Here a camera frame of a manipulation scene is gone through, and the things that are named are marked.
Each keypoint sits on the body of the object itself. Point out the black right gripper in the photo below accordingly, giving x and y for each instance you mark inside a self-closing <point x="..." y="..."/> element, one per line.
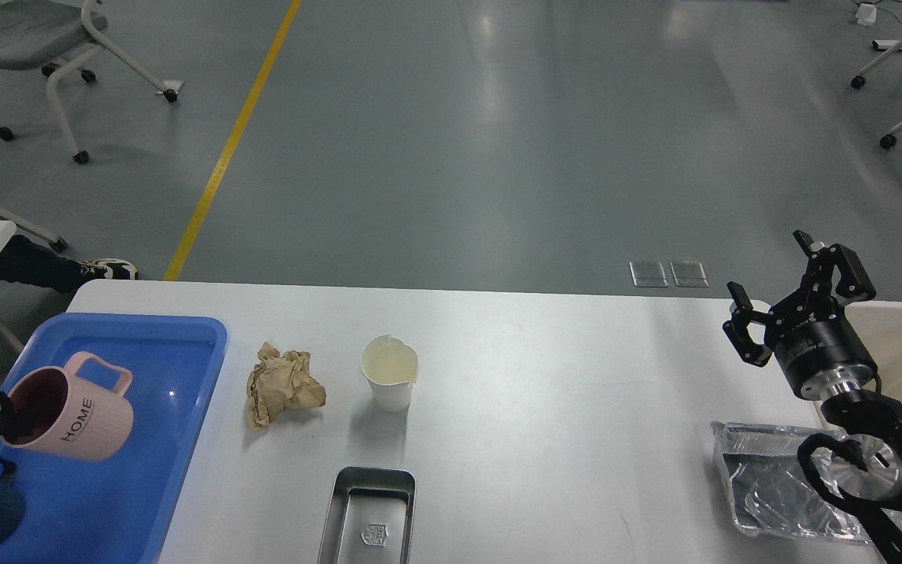
<point x="808" y="333"/>

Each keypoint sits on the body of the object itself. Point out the pink HOME mug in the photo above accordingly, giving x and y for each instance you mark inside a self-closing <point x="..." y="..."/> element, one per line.
<point x="59" y="412"/>

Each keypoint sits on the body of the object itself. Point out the aluminium foil container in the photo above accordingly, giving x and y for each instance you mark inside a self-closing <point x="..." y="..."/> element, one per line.
<point x="766" y="490"/>

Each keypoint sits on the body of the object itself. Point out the stainless steel rectangular tray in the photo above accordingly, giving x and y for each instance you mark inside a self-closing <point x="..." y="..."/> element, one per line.
<point x="370" y="517"/>

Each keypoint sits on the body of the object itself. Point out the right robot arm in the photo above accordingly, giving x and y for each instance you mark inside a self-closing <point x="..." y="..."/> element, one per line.
<point x="861" y="474"/>

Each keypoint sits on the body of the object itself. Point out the floor socket plate left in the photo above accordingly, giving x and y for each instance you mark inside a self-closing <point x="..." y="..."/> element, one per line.
<point x="648" y="274"/>

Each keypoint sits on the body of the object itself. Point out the blue plastic tray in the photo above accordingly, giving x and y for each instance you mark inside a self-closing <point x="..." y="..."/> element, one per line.
<point x="117" y="510"/>

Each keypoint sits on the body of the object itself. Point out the person in beige hoodie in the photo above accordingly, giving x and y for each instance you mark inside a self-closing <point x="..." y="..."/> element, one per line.
<point x="25" y="262"/>

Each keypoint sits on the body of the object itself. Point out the white power adapter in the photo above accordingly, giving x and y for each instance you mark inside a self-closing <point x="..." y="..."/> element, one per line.
<point x="866" y="14"/>

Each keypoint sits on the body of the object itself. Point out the crumpled brown paper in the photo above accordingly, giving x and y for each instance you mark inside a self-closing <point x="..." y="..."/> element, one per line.
<point x="281" y="381"/>

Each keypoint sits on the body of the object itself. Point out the white paper cup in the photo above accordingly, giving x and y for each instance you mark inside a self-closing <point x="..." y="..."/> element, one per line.
<point x="391" y="368"/>

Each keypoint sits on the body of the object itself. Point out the grey office chair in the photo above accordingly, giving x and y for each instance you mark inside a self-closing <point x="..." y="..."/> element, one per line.
<point x="65" y="38"/>

